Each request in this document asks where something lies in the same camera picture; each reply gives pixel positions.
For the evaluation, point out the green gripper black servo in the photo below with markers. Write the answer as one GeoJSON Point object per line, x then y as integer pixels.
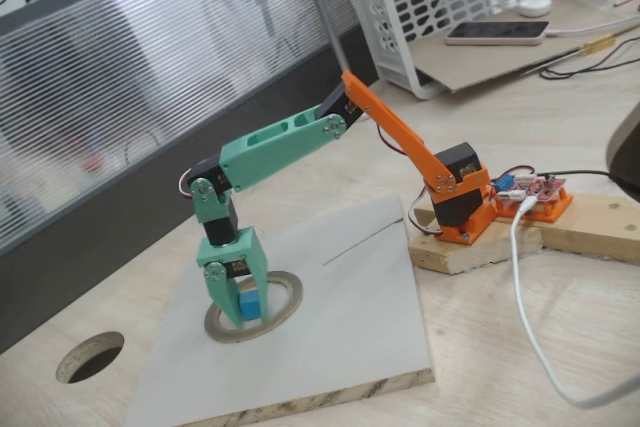
{"type": "Point", "coordinates": [231, 253]}

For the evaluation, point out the small blue cube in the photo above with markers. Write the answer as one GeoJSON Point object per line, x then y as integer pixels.
{"type": "Point", "coordinates": [249, 306]}

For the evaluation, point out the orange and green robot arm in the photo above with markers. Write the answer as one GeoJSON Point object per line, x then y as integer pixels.
{"type": "Point", "coordinates": [280, 152]}

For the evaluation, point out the white-faced plywood board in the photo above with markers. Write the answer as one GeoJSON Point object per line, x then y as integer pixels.
{"type": "Point", "coordinates": [325, 347]}

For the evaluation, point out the ribbed translucent desk partition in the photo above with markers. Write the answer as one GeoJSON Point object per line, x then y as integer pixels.
{"type": "Point", "coordinates": [150, 97]}

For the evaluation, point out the light wooden base block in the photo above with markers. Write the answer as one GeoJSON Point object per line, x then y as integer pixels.
{"type": "Point", "coordinates": [475, 254]}

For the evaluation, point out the red circuit board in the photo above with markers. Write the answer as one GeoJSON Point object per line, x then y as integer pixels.
{"type": "Point", "coordinates": [540, 187]}

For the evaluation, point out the orange circuit board holder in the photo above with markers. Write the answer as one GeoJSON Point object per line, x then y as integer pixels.
{"type": "Point", "coordinates": [555, 209]}

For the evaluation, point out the smartphone with pink case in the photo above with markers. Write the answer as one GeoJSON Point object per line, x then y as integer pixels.
{"type": "Point", "coordinates": [495, 32]}

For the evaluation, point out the light wooden plank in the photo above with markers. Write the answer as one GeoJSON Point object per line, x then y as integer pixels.
{"type": "Point", "coordinates": [600, 232]}

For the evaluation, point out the white earbuds case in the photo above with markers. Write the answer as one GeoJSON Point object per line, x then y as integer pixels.
{"type": "Point", "coordinates": [534, 7]}

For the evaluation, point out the dark grey rounded object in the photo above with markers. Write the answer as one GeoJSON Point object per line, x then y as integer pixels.
{"type": "Point", "coordinates": [627, 157]}

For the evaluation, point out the brown cardboard sheet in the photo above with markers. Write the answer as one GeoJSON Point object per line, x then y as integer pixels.
{"type": "Point", "coordinates": [575, 14]}

